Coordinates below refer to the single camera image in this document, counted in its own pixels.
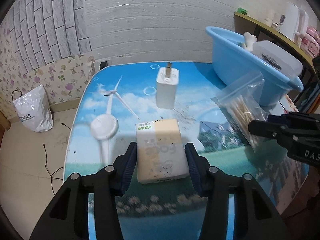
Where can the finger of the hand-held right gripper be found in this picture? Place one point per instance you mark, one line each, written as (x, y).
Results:
(278, 118)
(262, 129)

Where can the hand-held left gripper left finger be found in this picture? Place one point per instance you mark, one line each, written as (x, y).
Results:
(128, 165)

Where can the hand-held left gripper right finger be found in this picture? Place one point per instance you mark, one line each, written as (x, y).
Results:
(193, 165)

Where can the clear bag of cotton swabs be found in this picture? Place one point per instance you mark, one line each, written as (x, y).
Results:
(242, 105)

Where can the beige and white tissue pack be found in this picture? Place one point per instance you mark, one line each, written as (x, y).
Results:
(160, 150)

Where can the clear plastic box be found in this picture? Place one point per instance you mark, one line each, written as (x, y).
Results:
(280, 57)

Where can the blue plastic basin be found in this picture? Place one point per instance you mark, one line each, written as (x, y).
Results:
(237, 65)

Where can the cream bone toy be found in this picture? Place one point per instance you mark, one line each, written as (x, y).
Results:
(250, 41)

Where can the printed scenery desktop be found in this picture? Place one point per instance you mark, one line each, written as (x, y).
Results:
(155, 217)

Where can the white charger plug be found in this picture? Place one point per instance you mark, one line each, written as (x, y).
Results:
(166, 87)

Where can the pink pig-printed container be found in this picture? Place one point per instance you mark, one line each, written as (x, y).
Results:
(311, 42)

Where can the white electric kettle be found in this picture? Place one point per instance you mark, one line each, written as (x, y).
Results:
(291, 20)

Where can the wooden side table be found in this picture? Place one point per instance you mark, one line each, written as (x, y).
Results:
(252, 21)

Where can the white shopping bag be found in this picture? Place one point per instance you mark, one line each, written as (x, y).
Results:
(32, 110)

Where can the small green object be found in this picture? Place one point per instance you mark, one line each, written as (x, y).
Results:
(242, 10)

